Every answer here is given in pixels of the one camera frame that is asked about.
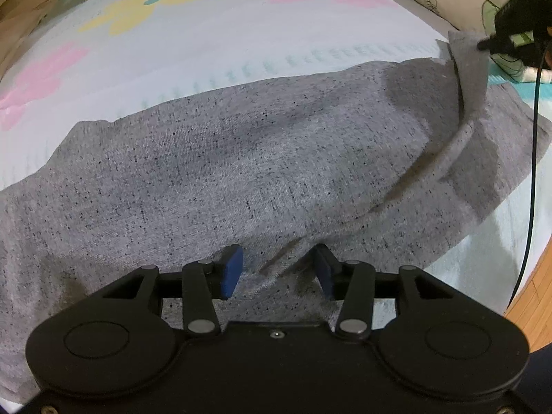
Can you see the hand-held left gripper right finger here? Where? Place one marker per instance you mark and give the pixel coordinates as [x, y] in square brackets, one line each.
[326, 271]

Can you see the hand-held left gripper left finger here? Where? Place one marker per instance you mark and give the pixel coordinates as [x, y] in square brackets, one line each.
[229, 269]

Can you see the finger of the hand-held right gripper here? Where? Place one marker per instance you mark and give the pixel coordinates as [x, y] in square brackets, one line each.
[496, 44]

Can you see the grey speckled pants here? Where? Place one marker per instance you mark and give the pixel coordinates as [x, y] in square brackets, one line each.
[215, 172]

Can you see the bamboo floor mat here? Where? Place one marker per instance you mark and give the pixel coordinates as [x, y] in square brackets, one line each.
[532, 302]

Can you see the floral printed blanket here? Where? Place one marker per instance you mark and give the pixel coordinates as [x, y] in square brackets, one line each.
[207, 39]

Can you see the wooden slats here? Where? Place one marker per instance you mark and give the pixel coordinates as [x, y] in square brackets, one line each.
[26, 13]

